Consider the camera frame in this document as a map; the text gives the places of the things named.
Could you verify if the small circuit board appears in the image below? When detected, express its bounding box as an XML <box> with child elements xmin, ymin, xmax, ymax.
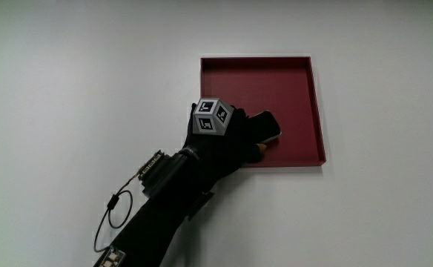
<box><xmin>93</xmin><ymin>245</ymin><xmax>127</xmax><ymax>267</ymax></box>

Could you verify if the black wrist sensor module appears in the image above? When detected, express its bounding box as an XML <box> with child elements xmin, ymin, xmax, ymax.
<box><xmin>138</xmin><ymin>147</ymin><xmax>201</xmax><ymax>200</ymax></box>

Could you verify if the red square tray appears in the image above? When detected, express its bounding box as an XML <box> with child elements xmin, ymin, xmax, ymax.
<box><xmin>199</xmin><ymin>56</ymin><xmax>327</xmax><ymax>168</ymax></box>

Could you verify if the person's left forearm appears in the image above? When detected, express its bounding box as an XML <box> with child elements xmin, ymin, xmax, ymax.
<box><xmin>110</xmin><ymin>162</ymin><xmax>242</xmax><ymax>267</ymax></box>

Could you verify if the black smartphone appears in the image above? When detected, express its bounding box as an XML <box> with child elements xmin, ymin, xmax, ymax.
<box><xmin>247</xmin><ymin>110</ymin><xmax>282</xmax><ymax>145</ymax></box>

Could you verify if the person's left hand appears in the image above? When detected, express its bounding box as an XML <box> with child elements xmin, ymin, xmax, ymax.
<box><xmin>182</xmin><ymin>97</ymin><xmax>268</xmax><ymax>179</ymax></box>

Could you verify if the thin black cable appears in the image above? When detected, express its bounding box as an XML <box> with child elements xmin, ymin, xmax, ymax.
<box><xmin>93</xmin><ymin>173</ymin><xmax>144</xmax><ymax>254</ymax></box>

